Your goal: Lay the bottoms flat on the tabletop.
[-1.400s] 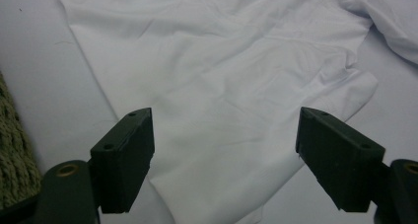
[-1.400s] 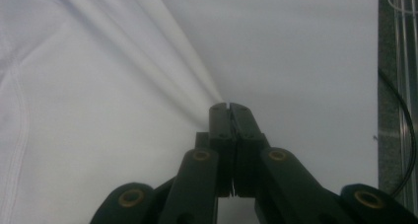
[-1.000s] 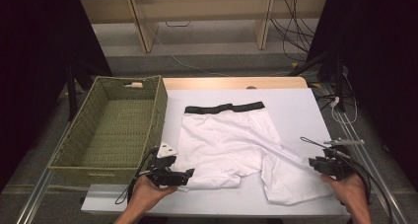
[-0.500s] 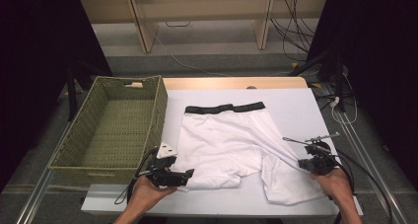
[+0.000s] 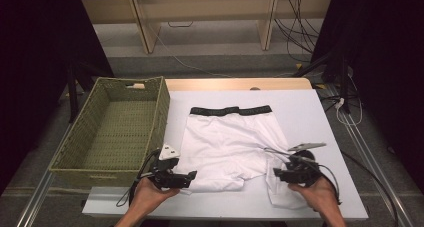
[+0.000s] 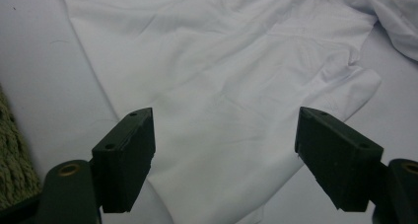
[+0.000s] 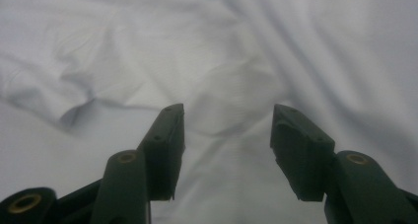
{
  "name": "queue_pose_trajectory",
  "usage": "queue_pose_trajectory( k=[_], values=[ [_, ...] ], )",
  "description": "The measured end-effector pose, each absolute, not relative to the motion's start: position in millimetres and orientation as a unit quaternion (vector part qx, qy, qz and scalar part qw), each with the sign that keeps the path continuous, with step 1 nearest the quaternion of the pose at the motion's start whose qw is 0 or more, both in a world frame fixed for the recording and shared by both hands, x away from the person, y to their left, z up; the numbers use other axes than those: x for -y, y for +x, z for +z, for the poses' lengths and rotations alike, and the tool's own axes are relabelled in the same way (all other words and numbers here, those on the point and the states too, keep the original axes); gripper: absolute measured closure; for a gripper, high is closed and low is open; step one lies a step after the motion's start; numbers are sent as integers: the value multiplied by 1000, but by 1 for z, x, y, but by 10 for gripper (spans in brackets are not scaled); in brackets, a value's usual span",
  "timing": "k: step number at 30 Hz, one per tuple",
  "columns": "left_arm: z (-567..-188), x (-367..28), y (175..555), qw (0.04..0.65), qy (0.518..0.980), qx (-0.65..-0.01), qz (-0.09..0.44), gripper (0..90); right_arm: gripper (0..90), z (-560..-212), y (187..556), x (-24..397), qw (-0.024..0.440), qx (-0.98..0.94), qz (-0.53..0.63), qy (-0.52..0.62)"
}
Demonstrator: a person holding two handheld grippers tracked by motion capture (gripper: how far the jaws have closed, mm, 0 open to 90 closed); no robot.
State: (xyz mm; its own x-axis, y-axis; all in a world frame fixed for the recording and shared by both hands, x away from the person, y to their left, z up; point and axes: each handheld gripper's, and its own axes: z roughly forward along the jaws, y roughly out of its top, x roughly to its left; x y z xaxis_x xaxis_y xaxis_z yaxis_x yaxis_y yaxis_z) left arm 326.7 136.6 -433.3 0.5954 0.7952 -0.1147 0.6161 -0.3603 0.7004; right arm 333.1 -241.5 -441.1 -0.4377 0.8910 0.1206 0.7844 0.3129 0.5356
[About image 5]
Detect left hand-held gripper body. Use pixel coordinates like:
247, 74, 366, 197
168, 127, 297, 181
149, 143, 186, 191

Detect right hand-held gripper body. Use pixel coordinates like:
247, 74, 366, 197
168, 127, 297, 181
286, 142, 328, 187

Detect white shorts with black waistband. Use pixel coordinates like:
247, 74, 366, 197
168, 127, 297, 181
174, 105, 309, 210

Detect green woven basket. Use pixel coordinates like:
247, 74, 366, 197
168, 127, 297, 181
49, 76, 171, 189

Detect person's right hand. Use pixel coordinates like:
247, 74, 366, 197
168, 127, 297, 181
288, 176, 338, 213

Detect person's left hand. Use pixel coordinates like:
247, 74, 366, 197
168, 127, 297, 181
128, 178, 181, 220

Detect black tripod stand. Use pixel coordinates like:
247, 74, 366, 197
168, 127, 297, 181
293, 46, 361, 115

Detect black metal stand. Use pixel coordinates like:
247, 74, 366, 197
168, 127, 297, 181
64, 58, 124, 123

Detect black curtain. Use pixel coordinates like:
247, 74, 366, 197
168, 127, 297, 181
0, 0, 114, 195
311, 0, 424, 195

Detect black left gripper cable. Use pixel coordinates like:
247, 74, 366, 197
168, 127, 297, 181
115, 149, 160, 208

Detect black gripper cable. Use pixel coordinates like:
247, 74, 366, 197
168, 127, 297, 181
313, 163, 343, 206
115, 149, 160, 208

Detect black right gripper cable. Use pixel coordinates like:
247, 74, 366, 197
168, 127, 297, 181
313, 163, 343, 206

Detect aluminium floor rail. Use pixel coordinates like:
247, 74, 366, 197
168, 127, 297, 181
328, 83, 416, 227
16, 171, 54, 227

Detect black floor cable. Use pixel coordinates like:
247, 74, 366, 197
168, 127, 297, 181
339, 149, 399, 227

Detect looped white cable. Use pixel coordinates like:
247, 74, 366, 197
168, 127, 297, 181
334, 97, 364, 127

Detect thin white floor cable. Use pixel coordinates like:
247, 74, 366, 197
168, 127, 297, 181
149, 23, 234, 79

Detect bundle of black cables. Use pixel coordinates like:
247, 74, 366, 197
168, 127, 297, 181
273, 0, 321, 63

